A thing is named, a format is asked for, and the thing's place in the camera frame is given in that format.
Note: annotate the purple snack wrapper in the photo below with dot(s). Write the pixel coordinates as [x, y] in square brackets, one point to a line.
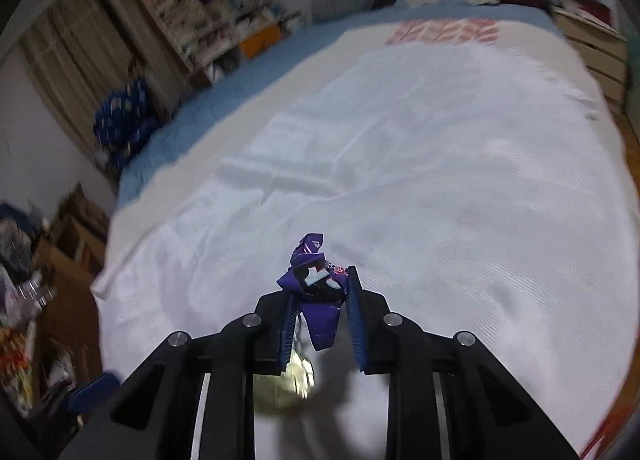
[320, 320]

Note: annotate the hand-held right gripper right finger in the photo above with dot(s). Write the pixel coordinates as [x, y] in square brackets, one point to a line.
[356, 330]

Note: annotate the blue printed bag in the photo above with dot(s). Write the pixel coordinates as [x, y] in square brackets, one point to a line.
[125, 124]

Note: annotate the golden foil wrapper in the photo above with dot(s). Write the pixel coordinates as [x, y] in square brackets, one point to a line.
[290, 385]

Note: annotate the brown cardboard box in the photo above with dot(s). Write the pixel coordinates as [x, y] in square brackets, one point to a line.
[75, 240]

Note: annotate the light wooden nightstand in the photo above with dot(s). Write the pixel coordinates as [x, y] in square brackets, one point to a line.
[595, 49]

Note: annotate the bed with blue sheet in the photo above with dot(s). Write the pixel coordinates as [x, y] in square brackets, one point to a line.
[175, 139]

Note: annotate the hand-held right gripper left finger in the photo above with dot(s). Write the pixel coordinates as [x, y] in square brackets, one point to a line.
[287, 335]

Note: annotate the cluttered wooden bookshelf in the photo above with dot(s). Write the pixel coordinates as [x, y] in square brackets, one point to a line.
[200, 14]

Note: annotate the blue plastic item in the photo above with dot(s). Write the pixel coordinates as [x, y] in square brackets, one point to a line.
[95, 392]

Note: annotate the orange box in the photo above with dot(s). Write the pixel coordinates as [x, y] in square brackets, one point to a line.
[259, 42]

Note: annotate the beige curtain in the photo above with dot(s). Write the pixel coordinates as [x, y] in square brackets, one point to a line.
[75, 64]

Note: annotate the pile of mixed clutter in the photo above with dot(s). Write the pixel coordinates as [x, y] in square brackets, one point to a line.
[20, 300]

